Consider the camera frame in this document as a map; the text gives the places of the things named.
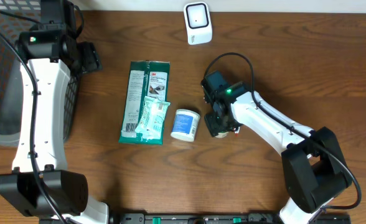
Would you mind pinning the white cylindrical container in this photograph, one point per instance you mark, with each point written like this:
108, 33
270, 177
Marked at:
185, 125

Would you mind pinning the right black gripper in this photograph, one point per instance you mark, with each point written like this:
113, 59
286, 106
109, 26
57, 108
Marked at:
213, 127

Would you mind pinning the green 3M gloves package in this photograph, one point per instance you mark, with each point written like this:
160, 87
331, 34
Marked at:
146, 78

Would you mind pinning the grey plastic mesh basket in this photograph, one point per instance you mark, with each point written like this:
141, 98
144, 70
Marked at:
11, 92

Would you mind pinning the red snack sachet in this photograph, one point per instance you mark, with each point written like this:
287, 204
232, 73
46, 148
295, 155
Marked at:
236, 131

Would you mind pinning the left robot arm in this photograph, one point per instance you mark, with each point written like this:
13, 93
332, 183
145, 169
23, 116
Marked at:
40, 184

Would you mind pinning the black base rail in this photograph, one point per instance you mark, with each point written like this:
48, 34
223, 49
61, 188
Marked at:
139, 218

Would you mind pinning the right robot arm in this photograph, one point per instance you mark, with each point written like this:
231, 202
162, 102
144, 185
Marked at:
313, 164

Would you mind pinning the green-lid seasoning jar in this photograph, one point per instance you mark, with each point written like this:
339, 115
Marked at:
222, 135

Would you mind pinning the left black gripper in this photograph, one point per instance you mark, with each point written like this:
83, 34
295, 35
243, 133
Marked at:
91, 60

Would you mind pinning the mint green wipes pack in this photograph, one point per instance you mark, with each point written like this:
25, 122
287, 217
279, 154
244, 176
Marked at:
152, 119

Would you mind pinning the white barcode scanner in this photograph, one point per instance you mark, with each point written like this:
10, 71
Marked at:
198, 23

